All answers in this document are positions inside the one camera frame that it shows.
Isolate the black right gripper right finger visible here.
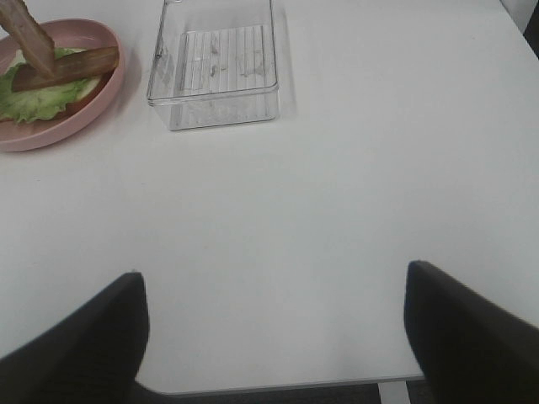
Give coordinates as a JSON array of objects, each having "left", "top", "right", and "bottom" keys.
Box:
[{"left": 403, "top": 261, "right": 538, "bottom": 403}]

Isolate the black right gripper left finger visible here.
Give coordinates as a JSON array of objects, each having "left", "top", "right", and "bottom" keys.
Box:
[{"left": 1, "top": 272, "right": 168, "bottom": 403}]

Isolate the green lettuce leaf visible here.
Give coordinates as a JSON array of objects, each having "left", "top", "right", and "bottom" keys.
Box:
[{"left": 0, "top": 46, "right": 99, "bottom": 125}]

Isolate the bacon strip from tray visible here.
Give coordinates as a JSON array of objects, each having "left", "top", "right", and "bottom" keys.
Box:
[
  {"left": 1, "top": 0, "right": 55, "bottom": 78},
  {"left": 12, "top": 46, "right": 120, "bottom": 92}
]

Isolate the clear right plastic tray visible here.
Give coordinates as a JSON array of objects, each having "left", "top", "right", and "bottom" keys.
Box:
[{"left": 147, "top": 1, "right": 279, "bottom": 130}]

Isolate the pink round plate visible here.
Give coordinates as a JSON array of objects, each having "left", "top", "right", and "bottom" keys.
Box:
[{"left": 1, "top": 19, "right": 125, "bottom": 152}]

